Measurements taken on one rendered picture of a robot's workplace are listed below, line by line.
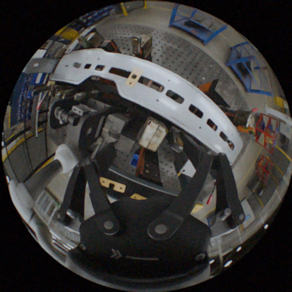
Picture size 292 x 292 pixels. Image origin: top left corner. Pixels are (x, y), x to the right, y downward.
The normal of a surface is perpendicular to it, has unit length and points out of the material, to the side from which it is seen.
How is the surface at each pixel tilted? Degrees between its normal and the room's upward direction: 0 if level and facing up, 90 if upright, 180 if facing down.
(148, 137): 0
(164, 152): 0
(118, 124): 0
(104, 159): 90
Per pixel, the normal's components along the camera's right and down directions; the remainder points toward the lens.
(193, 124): -0.04, 0.38
